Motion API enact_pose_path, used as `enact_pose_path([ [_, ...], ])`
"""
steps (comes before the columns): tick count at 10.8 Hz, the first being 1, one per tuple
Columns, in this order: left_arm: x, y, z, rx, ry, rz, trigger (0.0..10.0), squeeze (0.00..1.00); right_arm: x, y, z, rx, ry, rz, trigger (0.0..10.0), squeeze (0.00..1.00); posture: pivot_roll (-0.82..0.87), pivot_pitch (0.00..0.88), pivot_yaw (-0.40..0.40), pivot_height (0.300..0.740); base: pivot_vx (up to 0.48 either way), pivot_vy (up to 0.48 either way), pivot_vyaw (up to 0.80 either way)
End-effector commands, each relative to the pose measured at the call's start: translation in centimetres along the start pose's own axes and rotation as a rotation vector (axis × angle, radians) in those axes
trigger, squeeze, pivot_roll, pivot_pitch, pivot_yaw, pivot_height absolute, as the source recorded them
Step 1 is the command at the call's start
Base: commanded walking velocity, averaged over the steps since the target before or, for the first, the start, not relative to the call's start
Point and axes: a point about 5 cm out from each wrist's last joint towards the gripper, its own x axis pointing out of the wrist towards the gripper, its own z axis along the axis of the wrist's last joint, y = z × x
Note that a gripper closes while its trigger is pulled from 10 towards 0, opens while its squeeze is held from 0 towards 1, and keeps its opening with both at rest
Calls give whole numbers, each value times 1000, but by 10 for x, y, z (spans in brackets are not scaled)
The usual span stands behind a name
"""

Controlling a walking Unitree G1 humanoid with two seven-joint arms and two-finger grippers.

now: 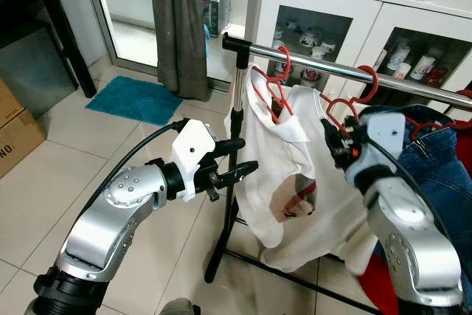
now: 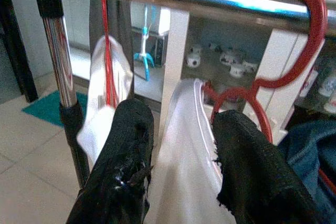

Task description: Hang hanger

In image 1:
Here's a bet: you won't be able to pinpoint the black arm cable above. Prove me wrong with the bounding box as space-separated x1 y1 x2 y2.
87 118 191 209
365 138 467 308

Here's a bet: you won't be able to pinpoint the grey curtain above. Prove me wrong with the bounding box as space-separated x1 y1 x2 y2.
150 0 212 102

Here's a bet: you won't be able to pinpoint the red mug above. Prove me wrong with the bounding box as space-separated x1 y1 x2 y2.
426 68 449 87

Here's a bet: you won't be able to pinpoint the plain white shirt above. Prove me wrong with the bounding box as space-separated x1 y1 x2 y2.
262 85 378 275

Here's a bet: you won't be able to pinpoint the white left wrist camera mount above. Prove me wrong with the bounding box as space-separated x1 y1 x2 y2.
171 118 220 203

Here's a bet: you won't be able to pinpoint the cardboard box black print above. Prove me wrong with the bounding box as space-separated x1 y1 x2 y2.
0 107 47 180

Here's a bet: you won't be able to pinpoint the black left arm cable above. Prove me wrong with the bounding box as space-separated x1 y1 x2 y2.
87 118 191 209

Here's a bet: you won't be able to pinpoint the white printed tumbler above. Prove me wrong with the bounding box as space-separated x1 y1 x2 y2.
412 55 437 82
389 44 411 73

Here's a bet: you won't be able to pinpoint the red wire clothes hanger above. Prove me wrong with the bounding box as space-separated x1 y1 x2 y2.
323 64 381 133
251 44 294 125
408 88 472 142

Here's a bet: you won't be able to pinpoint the blue denim jeans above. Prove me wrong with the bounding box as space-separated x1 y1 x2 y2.
360 103 472 312

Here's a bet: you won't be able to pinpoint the teal floor mat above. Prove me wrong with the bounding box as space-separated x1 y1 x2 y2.
84 75 184 126

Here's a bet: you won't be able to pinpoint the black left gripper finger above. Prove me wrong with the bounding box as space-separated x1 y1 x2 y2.
214 137 247 159
215 161 260 186

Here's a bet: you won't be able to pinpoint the black desk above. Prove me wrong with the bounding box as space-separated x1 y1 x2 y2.
0 0 98 100

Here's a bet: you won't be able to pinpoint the plain cardboard box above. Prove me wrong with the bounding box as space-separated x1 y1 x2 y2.
0 77 27 130

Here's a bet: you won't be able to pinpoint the white mug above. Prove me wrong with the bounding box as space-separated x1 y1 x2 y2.
302 28 324 47

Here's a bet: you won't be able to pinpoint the white shirt with plaid patch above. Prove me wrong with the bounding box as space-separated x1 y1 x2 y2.
233 64 319 251

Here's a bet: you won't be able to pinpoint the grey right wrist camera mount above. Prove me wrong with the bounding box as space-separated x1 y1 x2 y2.
345 112 408 187

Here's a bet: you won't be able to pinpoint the plain red shirt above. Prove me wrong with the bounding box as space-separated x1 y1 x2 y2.
355 88 472 315

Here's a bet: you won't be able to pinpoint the black chrome clothes rack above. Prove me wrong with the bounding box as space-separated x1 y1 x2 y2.
204 32 472 315

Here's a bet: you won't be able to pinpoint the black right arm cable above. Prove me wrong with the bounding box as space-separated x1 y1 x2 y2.
365 138 467 308

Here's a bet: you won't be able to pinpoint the grey left robot leg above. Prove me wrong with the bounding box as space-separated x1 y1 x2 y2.
157 297 201 315

